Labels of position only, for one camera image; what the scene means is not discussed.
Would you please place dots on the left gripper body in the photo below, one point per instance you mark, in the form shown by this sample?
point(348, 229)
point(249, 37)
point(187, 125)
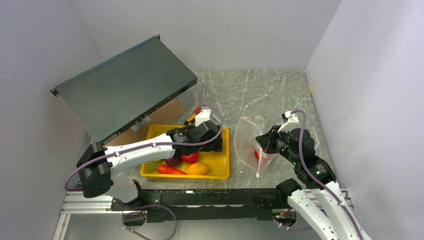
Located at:
point(191, 129)

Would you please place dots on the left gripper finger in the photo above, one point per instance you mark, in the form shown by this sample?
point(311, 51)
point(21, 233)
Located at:
point(205, 148)
point(217, 145)

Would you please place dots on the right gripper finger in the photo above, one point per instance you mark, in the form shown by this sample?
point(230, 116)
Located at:
point(264, 142)
point(274, 131)

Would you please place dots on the red bell pepper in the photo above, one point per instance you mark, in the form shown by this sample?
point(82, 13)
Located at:
point(261, 156)

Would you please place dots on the red apple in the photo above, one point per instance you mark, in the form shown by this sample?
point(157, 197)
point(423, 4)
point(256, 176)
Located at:
point(191, 159)

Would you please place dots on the clear polka dot zip bag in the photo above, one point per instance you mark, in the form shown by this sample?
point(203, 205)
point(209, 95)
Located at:
point(247, 129)

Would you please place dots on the orange yellow potato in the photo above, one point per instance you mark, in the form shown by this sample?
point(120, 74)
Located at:
point(198, 168)

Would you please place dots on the purple onion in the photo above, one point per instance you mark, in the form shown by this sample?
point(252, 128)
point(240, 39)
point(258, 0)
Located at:
point(173, 162)

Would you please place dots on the orange carrot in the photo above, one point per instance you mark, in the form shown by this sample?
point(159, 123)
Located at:
point(164, 169)

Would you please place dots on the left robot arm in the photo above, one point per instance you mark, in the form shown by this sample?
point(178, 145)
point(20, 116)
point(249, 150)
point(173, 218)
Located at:
point(98, 164)

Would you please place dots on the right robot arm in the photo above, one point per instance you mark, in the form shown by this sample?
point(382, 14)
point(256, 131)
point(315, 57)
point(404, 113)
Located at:
point(315, 194)

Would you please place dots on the yellow plastic tray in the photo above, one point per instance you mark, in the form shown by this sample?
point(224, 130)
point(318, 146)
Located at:
point(218, 163)

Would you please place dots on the wooden board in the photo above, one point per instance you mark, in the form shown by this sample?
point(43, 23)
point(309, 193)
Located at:
point(138, 132)

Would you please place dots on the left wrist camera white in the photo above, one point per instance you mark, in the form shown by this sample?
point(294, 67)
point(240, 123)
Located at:
point(204, 115)

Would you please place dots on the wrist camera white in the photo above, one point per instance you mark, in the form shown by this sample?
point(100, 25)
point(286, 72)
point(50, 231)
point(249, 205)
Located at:
point(204, 115)
point(290, 122)

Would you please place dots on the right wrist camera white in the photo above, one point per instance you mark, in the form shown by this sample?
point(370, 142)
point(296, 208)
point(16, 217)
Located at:
point(290, 122)

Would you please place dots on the yellow handled screwdriver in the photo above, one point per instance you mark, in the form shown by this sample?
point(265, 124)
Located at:
point(190, 120)

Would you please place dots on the black aluminium base frame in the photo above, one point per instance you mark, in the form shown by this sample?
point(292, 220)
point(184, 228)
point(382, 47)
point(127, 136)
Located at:
point(155, 205)

